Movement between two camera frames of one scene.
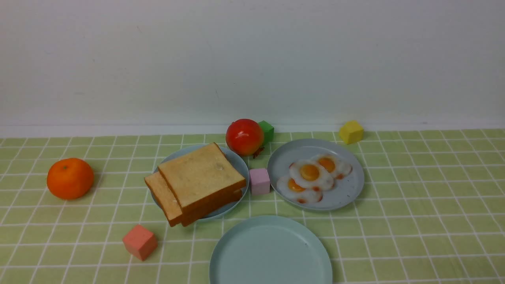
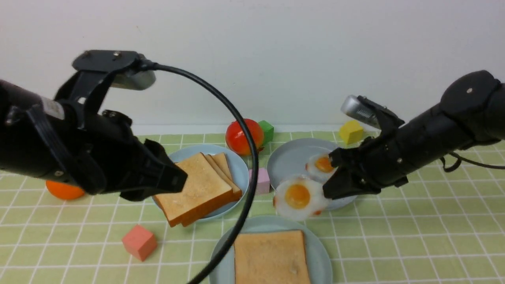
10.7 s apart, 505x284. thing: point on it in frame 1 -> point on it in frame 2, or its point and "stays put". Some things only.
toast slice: (201, 176) -> (271, 258)
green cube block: (268, 131) stays put
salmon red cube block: (140, 242) stays put
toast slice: (165, 197) -> (236, 195)
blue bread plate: (236, 159) stays put
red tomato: (244, 137) stays put
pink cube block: (259, 180) stays put
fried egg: (309, 173) -> (298, 198)
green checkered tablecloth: (431, 210) stays put
